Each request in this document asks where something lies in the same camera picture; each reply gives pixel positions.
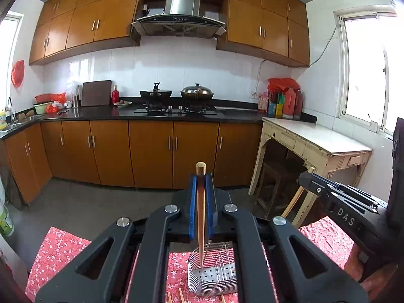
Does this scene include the steel range hood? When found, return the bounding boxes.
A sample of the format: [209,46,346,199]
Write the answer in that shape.
[131,0,227,40]

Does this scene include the black kitchen countertop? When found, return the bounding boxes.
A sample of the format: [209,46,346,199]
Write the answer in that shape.
[0,96,318,141]

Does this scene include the dark cutting board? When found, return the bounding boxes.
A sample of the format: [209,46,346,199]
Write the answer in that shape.
[81,80,113,107]

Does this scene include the steel sink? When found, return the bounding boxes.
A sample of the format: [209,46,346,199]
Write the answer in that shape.
[0,115,41,132]

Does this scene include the wooden base cabinets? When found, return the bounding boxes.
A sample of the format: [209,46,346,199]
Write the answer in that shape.
[3,119,264,206]

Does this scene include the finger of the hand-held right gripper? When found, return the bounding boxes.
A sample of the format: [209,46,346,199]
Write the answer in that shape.
[331,182,388,211]
[298,171,380,214]

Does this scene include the wooden wall cabinet block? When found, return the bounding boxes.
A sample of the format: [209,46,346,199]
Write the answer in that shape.
[29,0,144,66]
[216,0,310,69]

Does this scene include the cream wooden side table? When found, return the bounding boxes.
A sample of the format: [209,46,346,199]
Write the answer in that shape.
[248,117,374,228]

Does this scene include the green basin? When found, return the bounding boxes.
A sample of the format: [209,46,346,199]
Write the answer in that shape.
[33,101,54,115]

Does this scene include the red floral tablecloth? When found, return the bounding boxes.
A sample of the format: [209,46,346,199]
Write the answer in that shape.
[25,216,389,303]

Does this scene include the wok with metal lid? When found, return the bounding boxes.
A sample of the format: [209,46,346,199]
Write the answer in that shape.
[181,83,214,112]

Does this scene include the small window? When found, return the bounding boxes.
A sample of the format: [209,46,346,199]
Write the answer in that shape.
[0,12,24,73]

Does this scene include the black wok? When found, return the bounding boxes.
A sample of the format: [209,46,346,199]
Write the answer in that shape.
[139,82,173,111]

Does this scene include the white wall cable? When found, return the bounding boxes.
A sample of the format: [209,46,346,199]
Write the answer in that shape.
[257,22,338,94]

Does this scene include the large white-framed window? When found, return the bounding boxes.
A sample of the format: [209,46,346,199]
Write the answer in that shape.
[334,5,400,137]

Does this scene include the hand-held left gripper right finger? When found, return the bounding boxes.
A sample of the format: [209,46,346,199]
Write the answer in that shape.
[205,173,369,303]

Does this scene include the wooden stool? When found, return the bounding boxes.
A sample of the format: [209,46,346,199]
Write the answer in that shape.
[257,161,304,219]

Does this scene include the steel faucet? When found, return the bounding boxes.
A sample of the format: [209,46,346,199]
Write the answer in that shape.
[7,97,18,124]

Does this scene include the person's right hand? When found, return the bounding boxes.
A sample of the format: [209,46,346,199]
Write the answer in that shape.
[345,243,399,294]

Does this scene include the metal wire utensil rack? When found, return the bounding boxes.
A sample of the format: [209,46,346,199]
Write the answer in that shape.
[187,241,239,297]

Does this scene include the black gas stove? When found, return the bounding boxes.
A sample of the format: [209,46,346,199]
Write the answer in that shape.
[134,104,218,117]

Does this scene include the crumpled red plastic bag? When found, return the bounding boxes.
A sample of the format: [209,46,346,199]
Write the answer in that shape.
[268,77,300,94]

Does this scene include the green and white bottle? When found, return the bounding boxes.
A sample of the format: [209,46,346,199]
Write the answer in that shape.
[0,196,16,237]

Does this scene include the dark brown wooden chopstick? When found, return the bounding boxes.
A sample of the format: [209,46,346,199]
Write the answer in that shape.
[195,162,208,267]

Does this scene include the hanging red plastic bag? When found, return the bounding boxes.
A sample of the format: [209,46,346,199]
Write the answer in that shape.
[11,60,25,88]

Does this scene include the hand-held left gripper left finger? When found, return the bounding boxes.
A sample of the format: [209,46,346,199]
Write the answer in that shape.
[35,174,198,303]

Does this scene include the tall red bottle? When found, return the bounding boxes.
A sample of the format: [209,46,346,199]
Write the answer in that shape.
[293,90,304,120]
[282,88,297,120]

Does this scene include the colourful boxes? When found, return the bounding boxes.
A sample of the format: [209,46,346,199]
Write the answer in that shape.
[268,93,285,117]

